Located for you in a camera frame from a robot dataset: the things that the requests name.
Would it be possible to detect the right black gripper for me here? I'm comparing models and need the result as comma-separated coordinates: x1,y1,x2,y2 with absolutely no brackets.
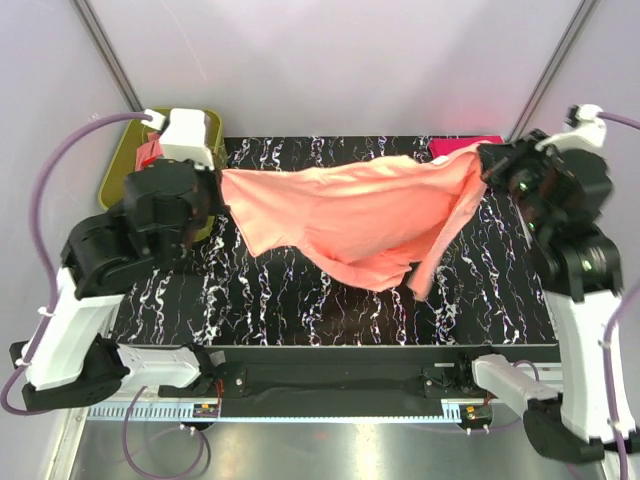
476,127,557,233

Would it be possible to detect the salmon pink t shirt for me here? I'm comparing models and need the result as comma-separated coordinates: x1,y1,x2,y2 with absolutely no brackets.
221,146,486,300

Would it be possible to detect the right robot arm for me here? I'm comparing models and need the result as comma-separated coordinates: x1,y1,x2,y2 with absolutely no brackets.
453,131,639,464

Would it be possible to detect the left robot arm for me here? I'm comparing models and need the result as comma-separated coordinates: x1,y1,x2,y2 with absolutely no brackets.
10,159,225,415

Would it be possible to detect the dusty pink t shirt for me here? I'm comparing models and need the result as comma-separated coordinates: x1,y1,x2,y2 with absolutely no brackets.
135,132,163,171

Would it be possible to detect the olive green plastic bin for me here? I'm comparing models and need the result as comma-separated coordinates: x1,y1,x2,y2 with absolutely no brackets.
100,110,223,245

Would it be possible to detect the folded magenta t shirt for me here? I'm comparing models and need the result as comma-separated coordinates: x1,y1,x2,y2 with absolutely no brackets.
428,135,503,158

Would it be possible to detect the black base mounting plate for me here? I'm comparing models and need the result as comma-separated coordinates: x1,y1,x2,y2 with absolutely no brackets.
159,346,491,398

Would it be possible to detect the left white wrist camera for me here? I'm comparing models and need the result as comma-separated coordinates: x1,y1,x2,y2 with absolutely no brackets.
141,108,214,167

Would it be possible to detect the aluminium frame rail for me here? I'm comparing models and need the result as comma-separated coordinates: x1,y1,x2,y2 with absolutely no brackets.
64,359,609,426

